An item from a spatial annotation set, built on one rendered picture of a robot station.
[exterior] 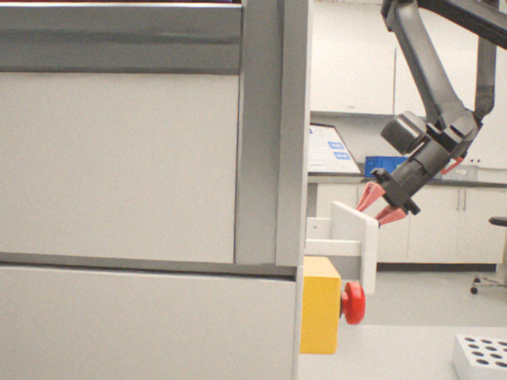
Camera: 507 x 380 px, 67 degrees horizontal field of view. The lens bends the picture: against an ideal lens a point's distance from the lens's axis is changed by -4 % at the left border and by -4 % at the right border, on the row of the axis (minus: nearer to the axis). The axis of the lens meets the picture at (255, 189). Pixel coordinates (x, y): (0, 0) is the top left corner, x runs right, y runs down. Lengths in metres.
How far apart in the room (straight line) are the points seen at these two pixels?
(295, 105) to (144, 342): 0.16
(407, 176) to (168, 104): 0.57
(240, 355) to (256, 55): 0.17
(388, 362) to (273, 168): 0.38
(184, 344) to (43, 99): 0.16
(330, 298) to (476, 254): 4.07
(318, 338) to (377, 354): 0.22
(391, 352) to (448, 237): 3.66
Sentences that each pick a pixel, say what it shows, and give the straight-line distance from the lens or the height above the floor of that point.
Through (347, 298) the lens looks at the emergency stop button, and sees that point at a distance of 0.38.
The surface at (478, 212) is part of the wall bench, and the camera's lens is 4.33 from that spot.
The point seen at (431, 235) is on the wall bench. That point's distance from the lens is 4.13.
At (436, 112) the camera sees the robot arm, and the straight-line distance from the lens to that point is 0.82.
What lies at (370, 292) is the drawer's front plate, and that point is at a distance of 0.59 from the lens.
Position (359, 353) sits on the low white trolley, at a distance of 0.56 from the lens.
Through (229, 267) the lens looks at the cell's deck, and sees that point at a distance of 0.24.
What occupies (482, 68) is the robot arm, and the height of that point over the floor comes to 1.33.
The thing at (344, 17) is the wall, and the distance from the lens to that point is 4.73.
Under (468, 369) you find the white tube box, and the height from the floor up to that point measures 0.79.
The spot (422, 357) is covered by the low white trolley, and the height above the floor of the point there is 0.76.
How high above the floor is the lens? 1.00
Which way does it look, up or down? 4 degrees down
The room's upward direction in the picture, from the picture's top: 2 degrees clockwise
